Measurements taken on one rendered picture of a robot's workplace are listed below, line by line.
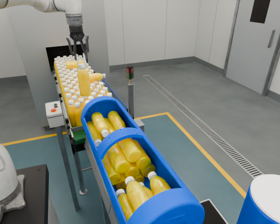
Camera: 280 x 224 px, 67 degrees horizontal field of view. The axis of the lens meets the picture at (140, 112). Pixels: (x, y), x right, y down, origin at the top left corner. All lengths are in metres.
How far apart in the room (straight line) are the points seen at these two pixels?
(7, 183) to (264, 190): 1.05
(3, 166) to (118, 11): 4.90
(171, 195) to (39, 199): 0.56
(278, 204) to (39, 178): 1.04
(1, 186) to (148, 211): 0.55
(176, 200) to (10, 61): 5.19
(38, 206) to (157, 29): 5.33
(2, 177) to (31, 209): 0.18
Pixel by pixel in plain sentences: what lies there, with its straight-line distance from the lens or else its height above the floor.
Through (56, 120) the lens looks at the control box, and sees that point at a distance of 1.55.
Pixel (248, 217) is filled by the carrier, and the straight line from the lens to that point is 1.15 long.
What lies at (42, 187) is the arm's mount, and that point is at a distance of 1.08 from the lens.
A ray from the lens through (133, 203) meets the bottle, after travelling 0.84.
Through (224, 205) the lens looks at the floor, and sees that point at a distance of 2.39.
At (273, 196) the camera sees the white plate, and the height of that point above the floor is 1.04.
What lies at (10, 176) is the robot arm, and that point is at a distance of 0.97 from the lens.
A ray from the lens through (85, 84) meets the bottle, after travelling 1.43.
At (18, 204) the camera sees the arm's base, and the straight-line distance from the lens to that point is 1.03.
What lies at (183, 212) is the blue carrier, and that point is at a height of 1.18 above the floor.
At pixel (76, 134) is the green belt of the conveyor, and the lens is 1.63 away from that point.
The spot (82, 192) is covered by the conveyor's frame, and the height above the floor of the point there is 0.01.
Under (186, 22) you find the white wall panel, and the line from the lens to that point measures 6.26.
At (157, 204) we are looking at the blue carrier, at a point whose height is 1.23.
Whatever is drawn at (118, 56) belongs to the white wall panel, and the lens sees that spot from 5.67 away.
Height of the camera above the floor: 1.80
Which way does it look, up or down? 29 degrees down
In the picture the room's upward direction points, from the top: 1 degrees counter-clockwise
